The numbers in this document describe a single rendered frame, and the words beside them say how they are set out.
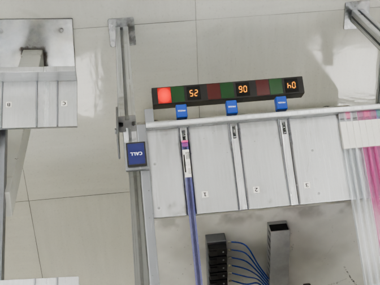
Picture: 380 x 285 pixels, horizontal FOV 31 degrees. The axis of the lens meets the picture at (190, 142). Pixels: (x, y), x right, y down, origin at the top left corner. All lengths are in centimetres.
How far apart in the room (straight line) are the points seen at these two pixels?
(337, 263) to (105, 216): 91
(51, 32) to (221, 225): 82
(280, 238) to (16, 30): 101
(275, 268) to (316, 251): 13
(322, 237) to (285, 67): 66
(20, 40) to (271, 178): 101
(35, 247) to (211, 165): 120
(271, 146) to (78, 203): 109
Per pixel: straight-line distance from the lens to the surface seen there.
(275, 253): 179
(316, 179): 151
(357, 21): 224
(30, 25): 217
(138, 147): 144
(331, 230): 185
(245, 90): 155
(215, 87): 154
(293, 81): 157
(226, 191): 147
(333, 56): 231
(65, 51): 218
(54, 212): 247
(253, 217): 177
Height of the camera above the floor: 205
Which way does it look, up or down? 61 degrees down
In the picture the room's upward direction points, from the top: 167 degrees clockwise
